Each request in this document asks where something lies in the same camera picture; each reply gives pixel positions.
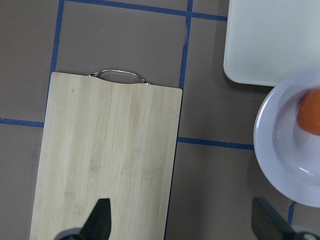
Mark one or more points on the white ceramic plate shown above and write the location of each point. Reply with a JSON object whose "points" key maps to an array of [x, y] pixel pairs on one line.
{"points": [[288, 156]]}

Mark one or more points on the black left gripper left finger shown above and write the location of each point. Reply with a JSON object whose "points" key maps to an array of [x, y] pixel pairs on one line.
{"points": [[98, 225]]}

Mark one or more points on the bamboo cutting board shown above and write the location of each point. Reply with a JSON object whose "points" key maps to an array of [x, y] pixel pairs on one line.
{"points": [[106, 140]]}

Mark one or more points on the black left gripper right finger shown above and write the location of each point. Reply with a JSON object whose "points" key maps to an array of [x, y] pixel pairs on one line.
{"points": [[267, 224]]}

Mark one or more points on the cream bear tray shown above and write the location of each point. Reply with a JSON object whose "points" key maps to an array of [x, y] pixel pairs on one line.
{"points": [[268, 41]]}

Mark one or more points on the orange fruit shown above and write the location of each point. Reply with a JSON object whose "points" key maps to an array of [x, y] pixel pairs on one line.
{"points": [[308, 117]]}

